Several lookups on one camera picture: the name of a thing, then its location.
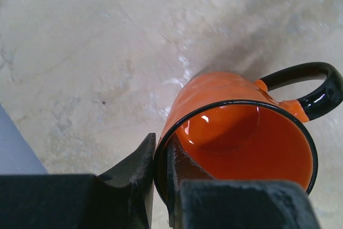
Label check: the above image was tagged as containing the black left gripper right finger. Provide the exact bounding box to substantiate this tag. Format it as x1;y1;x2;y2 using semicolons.
166;135;320;228

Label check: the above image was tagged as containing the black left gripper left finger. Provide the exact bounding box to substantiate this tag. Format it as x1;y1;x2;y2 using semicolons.
1;133;156;228

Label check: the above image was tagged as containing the orange mug black handle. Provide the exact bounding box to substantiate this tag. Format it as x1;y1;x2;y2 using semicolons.
154;62;342;201

